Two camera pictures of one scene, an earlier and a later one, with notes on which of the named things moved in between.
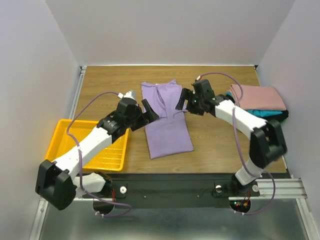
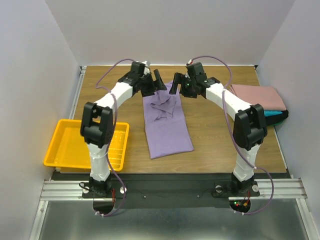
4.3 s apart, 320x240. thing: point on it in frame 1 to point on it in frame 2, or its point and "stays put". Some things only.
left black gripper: [143, 118] to [158, 84]
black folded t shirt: [279, 117] stays put
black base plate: [181, 190] stays put
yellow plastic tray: [111, 158] stays put
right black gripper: [190, 102] to [181, 85]
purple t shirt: [170, 134] stays put
